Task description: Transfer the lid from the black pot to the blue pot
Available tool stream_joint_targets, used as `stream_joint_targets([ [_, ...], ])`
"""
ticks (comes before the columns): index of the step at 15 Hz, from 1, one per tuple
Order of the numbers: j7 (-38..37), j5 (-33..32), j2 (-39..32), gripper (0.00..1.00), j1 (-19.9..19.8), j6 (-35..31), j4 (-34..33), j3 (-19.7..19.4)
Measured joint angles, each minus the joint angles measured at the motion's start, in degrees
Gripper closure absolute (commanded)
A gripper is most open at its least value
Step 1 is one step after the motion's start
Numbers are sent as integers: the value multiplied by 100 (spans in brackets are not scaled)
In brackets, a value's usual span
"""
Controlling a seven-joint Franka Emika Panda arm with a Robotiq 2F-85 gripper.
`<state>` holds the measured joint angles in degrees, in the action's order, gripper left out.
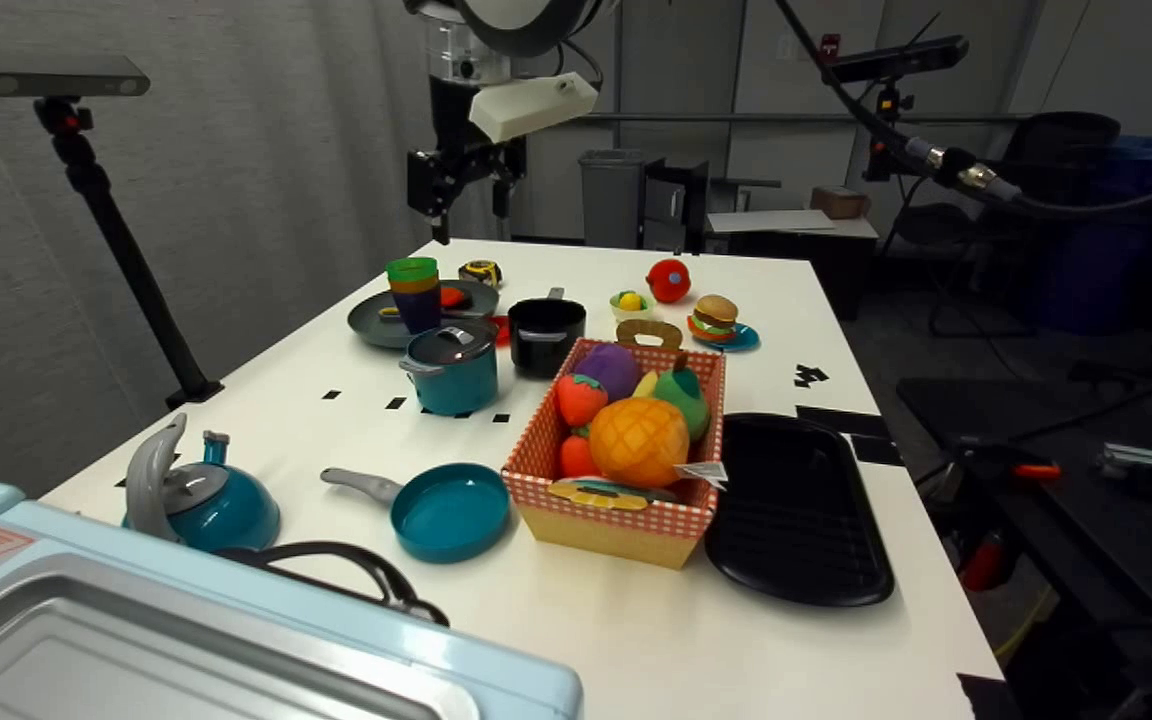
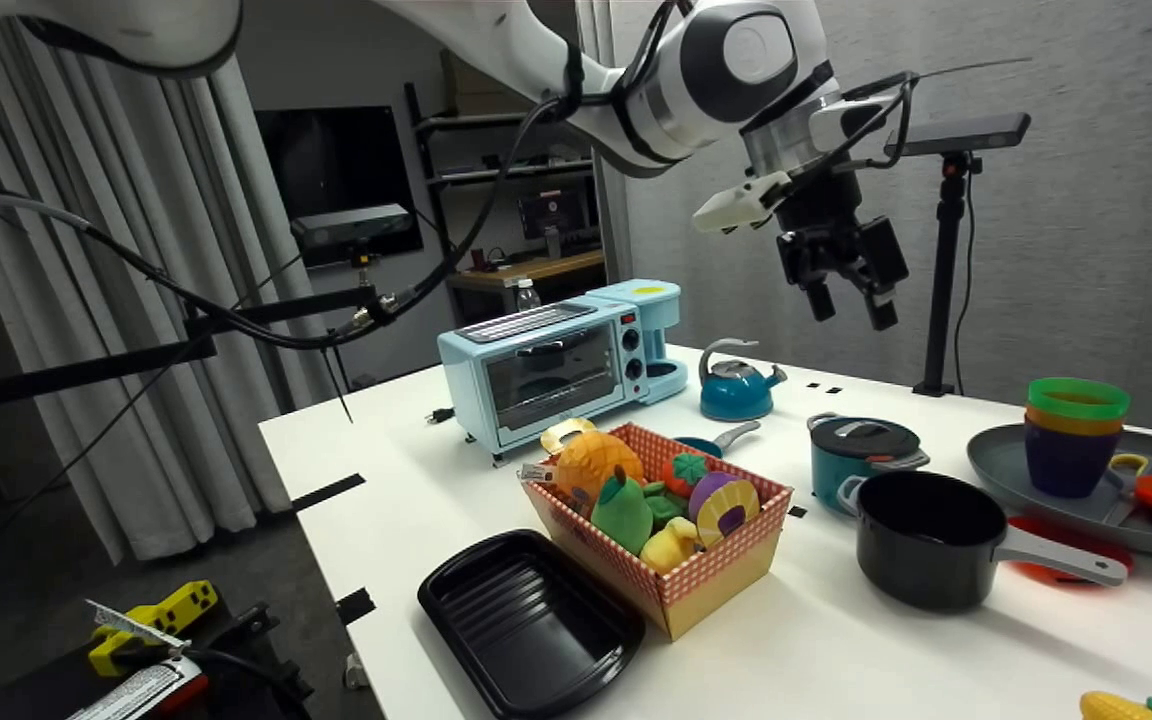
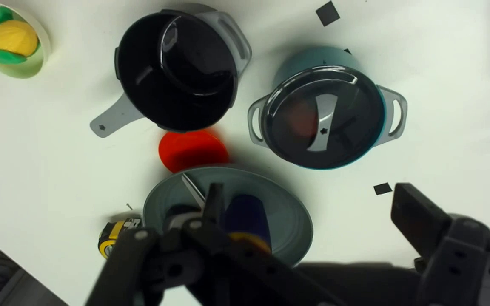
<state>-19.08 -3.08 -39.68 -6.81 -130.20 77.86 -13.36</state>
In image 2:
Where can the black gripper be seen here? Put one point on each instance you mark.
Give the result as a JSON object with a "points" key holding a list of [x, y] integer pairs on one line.
{"points": [[837, 226]]}

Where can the black pot lid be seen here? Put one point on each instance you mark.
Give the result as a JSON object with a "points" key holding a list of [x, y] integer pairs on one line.
{"points": [[864, 438]]}

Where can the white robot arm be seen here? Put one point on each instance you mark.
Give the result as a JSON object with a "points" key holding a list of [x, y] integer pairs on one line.
{"points": [[720, 65]]}

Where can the blue toy pot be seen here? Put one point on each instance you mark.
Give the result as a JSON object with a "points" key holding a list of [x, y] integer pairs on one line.
{"points": [[851, 481]]}

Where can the black toy pot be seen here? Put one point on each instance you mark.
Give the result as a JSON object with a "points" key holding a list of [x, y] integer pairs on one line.
{"points": [[929, 564]]}

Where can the black tripod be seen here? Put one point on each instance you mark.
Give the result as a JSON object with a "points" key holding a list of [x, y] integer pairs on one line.
{"points": [[944, 264]]}

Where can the teal toy kettle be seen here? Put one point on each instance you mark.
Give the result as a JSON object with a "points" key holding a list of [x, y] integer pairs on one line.
{"points": [[736, 390]]}

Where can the teal toy frying pan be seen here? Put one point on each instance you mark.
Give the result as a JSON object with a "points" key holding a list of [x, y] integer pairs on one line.
{"points": [[703, 443]]}

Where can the grey round plate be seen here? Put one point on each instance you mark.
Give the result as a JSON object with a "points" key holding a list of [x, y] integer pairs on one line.
{"points": [[1003, 475]]}

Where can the red plush fruit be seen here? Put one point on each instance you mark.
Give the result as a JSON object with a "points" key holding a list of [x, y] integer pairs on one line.
{"points": [[687, 475]]}

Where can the purple plush eggplant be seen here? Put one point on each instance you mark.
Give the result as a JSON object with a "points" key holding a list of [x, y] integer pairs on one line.
{"points": [[720, 505]]}

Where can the green toy cup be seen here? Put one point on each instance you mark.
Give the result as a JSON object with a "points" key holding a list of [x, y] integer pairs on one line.
{"points": [[1078, 399]]}

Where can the orange toy cup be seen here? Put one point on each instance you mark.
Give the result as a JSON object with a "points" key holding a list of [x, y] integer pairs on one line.
{"points": [[1070, 424]]}

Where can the purple toy cup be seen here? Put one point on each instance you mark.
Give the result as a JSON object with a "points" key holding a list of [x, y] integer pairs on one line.
{"points": [[1070, 466]]}

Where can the dark green plush vegetable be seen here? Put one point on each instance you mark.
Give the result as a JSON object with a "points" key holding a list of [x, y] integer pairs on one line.
{"points": [[665, 505]]}

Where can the yellow plush fruit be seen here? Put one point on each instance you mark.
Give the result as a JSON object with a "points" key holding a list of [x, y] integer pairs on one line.
{"points": [[668, 544]]}

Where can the orange plush fruit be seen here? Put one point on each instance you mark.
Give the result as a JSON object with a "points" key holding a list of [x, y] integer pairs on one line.
{"points": [[596, 466]]}

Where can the light blue toy toaster oven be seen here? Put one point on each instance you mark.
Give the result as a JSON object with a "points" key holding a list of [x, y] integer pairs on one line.
{"points": [[550, 372]]}

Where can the green plush fruit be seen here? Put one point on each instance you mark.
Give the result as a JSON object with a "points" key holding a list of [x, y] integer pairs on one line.
{"points": [[623, 515]]}

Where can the red checkered cardboard basket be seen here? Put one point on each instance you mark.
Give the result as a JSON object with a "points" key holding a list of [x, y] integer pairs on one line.
{"points": [[708, 586]]}

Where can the small clear bottle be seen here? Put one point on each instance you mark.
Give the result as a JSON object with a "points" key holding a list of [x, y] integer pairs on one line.
{"points": [[523, 292]]}

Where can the black shelf unit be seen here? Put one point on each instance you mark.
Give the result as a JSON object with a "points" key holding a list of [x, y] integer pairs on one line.
{"points": [[510, 175]]}

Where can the large cardboard box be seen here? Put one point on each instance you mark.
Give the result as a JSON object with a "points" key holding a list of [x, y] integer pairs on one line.
{"points": [[479, 86]]}

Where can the black plastic tray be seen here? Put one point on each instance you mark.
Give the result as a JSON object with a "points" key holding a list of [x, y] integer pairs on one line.
{"points": [[523, 626]]}

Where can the yellow toy vegetable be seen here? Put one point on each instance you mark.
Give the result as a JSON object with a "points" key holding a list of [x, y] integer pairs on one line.
{"points": [[1116, 707]]}

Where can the black monitor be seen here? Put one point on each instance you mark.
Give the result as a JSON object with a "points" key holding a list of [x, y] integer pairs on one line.
{"points": [[321, 160]]}

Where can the black tape strip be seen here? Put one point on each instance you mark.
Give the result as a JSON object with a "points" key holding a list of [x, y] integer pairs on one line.
{"points": [[324, 495]]}

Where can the black tape square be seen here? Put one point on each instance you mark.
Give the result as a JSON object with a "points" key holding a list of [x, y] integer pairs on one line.
{"points": [[356, 607]]}

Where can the white pleated curtain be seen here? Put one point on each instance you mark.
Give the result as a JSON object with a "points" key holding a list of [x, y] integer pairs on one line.
{"points": [[98, 292]]}

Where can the yellow black power tool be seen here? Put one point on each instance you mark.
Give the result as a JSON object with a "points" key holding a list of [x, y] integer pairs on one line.
{"points": [[158, 621]]}

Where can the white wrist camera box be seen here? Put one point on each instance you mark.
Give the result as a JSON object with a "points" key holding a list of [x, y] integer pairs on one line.
{"points": [[728, 208]]}

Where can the black stereo camera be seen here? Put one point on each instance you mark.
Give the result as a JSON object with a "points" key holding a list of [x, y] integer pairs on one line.
{"points": [[969, 132], [362, 229]]}

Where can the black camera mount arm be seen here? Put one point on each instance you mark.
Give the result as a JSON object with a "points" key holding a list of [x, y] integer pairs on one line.
{"points": [[281, 306]]}

